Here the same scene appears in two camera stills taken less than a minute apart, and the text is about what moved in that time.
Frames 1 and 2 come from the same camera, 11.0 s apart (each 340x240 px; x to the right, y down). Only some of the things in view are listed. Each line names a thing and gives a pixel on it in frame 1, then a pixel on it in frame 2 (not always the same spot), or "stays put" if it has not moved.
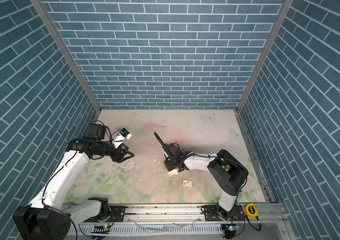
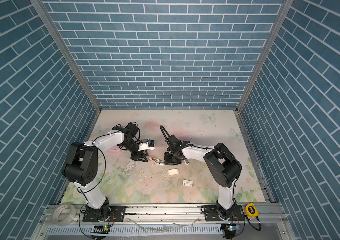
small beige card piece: [187, 182] stays put
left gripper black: [121, 158] → [137, 156]
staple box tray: [174, 172] stays put
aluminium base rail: [182, 213] stays put
